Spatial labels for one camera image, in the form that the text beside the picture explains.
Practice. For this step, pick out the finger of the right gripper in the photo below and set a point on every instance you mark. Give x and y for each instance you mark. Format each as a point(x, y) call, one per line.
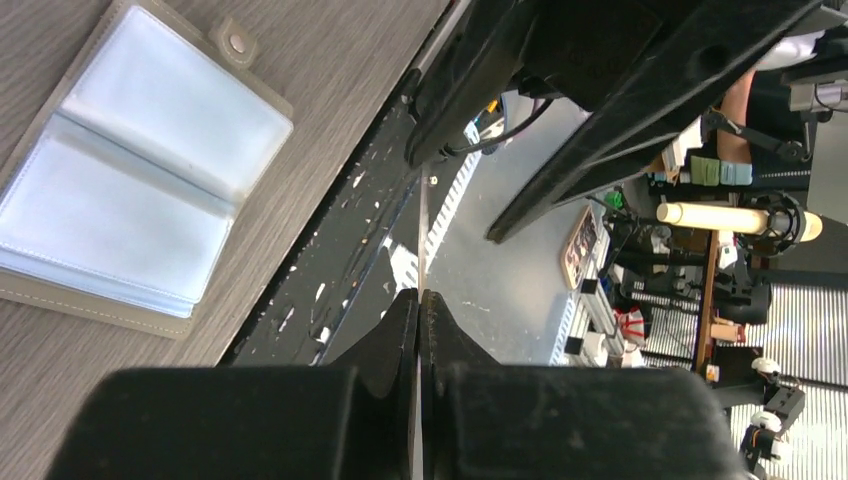
point(669, 88)
point(482, 51)

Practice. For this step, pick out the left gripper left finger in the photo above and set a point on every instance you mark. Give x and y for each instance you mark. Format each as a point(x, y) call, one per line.
point(350, 419)

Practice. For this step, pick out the gold credit card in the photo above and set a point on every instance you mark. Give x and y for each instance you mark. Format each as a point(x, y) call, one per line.
point(423, 229)

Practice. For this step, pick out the aluminium rail frame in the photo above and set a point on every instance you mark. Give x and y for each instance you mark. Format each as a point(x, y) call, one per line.
point(450, 199)

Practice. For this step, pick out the cream foam roller background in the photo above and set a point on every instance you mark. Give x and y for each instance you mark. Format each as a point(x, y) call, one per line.
point(739, 220)

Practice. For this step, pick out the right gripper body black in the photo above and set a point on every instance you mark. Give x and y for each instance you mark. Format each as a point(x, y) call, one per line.
point(584, 50)

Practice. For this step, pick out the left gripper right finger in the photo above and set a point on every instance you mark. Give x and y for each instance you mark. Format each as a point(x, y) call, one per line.
point(485, 420)

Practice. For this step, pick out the grey card holder wallet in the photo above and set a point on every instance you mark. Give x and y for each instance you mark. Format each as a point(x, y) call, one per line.
point(118, 200)

